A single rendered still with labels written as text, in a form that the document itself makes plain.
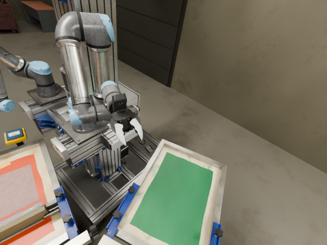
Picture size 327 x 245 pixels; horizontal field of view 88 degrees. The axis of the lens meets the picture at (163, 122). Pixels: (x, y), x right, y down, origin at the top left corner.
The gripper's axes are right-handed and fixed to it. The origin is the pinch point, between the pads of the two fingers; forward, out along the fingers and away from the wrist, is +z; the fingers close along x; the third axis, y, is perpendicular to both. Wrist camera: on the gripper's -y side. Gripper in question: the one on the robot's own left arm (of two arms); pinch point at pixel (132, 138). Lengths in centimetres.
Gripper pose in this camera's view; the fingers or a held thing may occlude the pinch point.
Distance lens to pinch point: 54.8
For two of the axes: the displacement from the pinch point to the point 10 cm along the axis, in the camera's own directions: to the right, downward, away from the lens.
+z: 4.3, 6.5, -6.3
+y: -0.3, 7.1, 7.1
